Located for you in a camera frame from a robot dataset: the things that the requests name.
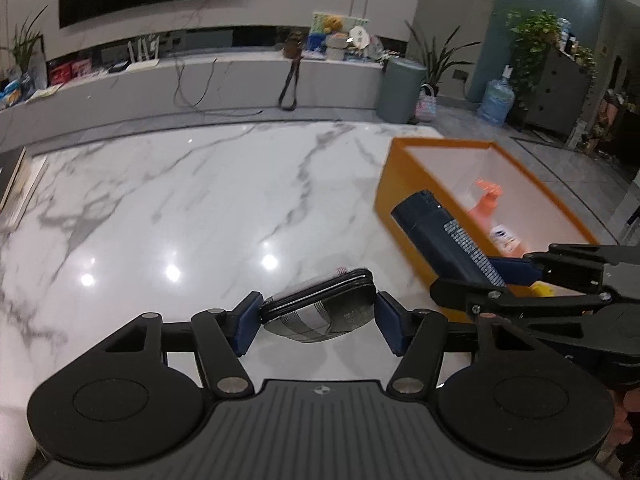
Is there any brown camera with strap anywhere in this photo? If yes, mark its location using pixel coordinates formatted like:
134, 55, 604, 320
278, 32, 304, 112

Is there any grey trash bin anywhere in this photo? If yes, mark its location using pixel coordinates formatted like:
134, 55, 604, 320
375, 58, 426, 125

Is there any white wifi router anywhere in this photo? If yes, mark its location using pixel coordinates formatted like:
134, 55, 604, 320
125, 35, 160, 72

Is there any black hanging cable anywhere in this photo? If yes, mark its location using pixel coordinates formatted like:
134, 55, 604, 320
171, 54, 264, 117

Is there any person right hand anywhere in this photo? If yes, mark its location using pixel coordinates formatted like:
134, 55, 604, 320
606, 389, 640, 479

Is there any green leafy plant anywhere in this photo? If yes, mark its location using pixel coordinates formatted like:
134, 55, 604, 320
504, 8, 597, 106

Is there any grey cabinet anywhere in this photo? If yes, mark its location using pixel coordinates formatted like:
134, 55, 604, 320
524, 48, 591, 139

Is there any plaid zip case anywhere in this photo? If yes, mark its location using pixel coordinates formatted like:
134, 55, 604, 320
259, 268, 376, 344

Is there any orange cardboard box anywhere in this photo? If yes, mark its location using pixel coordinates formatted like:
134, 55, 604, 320
374, 136, 599, 286

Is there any blue water jug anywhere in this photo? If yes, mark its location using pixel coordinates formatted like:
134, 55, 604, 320
476, 65, 515, 127

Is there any pastel woven basket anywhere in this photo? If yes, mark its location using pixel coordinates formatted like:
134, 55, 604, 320
414, 84, 437, 122

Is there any white blue tube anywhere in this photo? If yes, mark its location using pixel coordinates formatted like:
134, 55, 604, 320
489, 224, 528, 258

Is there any black spray can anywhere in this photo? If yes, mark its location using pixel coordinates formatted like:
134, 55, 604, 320
392, 191, 506, 287

